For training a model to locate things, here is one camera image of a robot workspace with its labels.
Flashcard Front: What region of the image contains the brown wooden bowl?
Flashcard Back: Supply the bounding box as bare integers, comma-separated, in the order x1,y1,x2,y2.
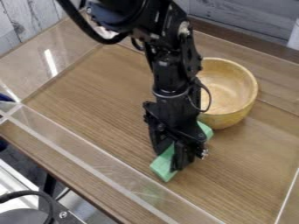
198,57,258,130

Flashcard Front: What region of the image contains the black cable loop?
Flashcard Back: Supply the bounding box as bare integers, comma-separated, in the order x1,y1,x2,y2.
0,190,55,224

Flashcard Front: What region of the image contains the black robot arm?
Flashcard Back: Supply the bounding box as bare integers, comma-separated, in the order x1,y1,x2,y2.
58,0,209,172

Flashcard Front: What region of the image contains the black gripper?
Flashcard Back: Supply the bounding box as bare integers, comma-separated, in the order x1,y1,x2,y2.
143,87,208,172

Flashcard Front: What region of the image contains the green rectangular block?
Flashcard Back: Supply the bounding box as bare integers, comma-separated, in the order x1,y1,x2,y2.
150,122,214,183

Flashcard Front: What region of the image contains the black metal bracket with screw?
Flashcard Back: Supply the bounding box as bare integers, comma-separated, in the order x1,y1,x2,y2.
39,192,87,224

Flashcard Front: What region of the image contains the clear acrylic tray enclosure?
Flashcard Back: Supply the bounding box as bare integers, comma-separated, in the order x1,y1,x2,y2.
0,16,299,224

